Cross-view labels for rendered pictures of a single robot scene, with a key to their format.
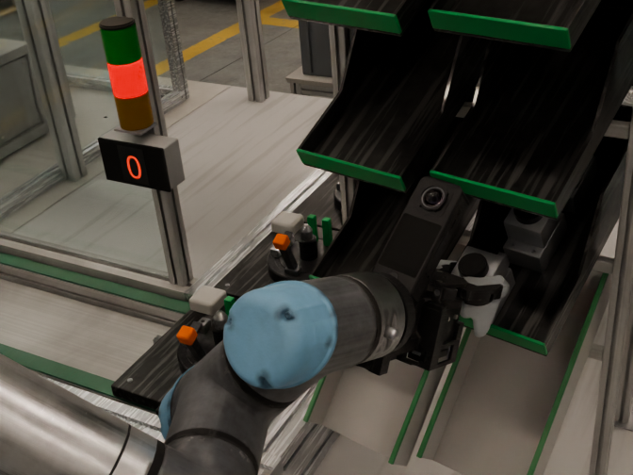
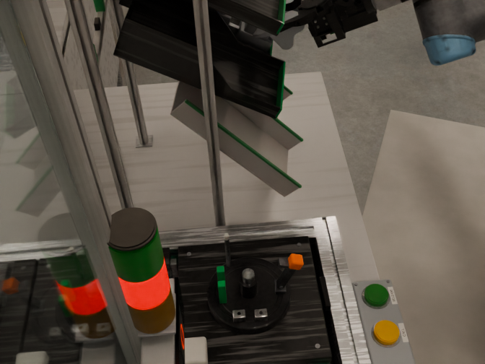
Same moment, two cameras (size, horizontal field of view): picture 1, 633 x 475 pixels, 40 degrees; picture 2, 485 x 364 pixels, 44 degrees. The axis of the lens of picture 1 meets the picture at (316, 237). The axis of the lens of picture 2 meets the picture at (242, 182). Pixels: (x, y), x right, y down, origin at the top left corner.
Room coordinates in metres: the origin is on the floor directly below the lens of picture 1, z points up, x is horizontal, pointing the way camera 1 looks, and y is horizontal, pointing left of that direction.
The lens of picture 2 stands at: (1.30, 0.59, 1.84)
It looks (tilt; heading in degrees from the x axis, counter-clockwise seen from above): 47 degrees down; 237
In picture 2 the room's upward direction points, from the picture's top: 3 degrees counter-clockwise
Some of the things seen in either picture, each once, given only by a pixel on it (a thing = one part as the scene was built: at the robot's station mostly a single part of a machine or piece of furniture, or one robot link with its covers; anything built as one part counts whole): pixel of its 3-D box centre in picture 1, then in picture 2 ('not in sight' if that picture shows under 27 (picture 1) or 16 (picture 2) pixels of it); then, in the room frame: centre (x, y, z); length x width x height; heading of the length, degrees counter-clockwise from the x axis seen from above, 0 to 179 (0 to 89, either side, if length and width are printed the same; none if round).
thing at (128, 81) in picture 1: (127, 75); (142, 276); (1.20, 0.25, 1.33); 0.05 x 0.05 x 0.05
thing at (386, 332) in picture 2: not in sight; (386, 333); (0.86, 0.33, 0.96); 0.04 x 0.04 x 0.02
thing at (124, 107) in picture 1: (134, 108); (149, 302); (1.20, 0.25, 1.28); 0.05 x 0.05 x 0.05
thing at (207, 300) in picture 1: (209, 304); (193, 355); (1.13, 0.18, 0.97); 0.05 x 0.05 x 0.04; 59
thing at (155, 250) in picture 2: (121, 42); (134, 246); (1.20, 0.25, 1.38); 0.05 x 0.05 x 0.05
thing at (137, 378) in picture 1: (227, 361); (249, 300); (1.00, 0.15, 0.96); 0.24 x 0.24 x 0.02; 59
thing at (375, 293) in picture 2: not in sight; (376, 296); (0.82, 0.27, 0.96); 0.04 x 0.04 x 0.02
